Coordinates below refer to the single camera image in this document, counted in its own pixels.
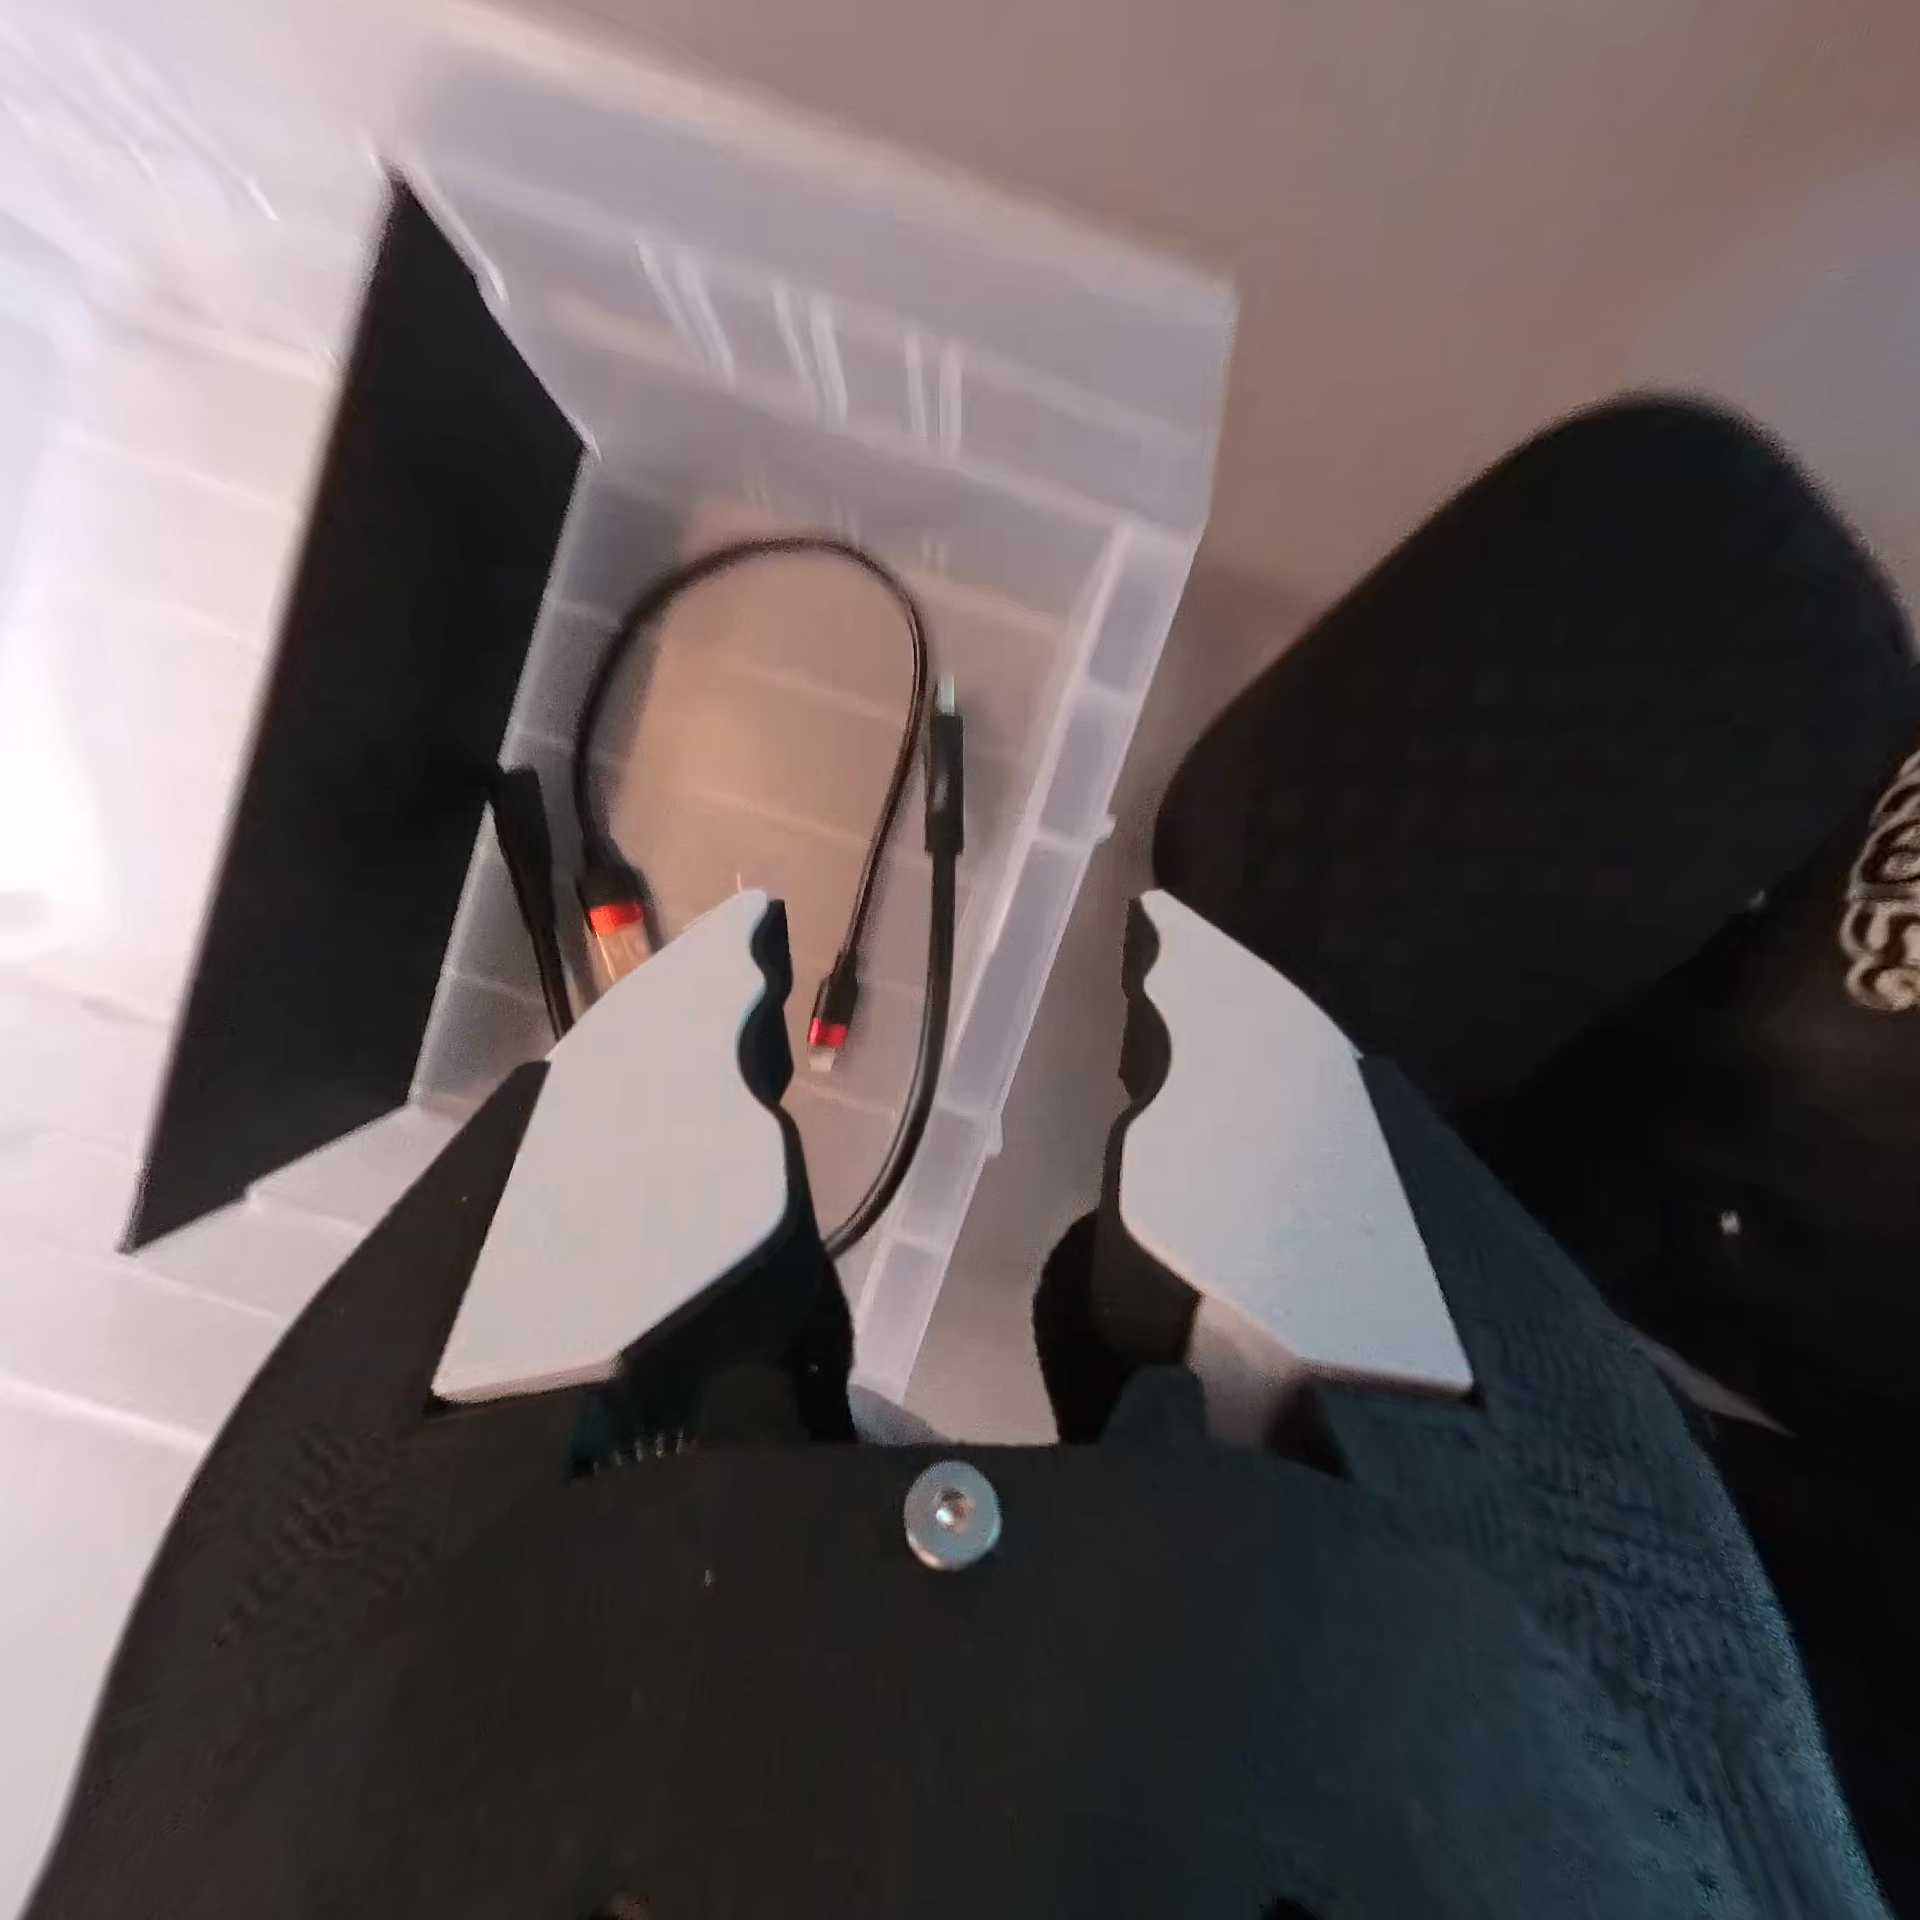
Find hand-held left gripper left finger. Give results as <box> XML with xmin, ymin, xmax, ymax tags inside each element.
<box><xmin>428</xmin><ymin>891</ymin><xmax>800</xmax><ymax>1404</ymax></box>

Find clear plastic bin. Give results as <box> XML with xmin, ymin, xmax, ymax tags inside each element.
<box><xmin>0</xmin><ymin>0</ymin><xmax>1244</xmax><ymax>1404</ymax></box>

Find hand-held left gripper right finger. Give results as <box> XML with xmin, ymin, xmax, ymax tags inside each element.
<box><xmin>1106</xmin><ymin>891</ymin><xmax>1480</xmax><ymax>1442</ymax></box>

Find dark seat cushion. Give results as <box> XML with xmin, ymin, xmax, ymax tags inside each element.
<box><xmin>1153</xmin><ymin>394</ymin><xmax>1920</xmax><ymax>1119</ymax></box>

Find black cable red plugs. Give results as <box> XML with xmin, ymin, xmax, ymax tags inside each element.
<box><xmin>575</xmin><ymin>532</ymin><xmax>936</xmax><ymax>1075</ymax></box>

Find black slim stick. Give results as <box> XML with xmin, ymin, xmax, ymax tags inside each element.
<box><xmin>491</xmin><ymin>762</ymin><xmax>586</xmax><ymax>1045</ymax></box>

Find black box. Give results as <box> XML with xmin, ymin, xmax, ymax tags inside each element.
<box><xmin>116</xmin><ymin>166</ymin><xmax>591</xmax><ymax>1260</ymax></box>

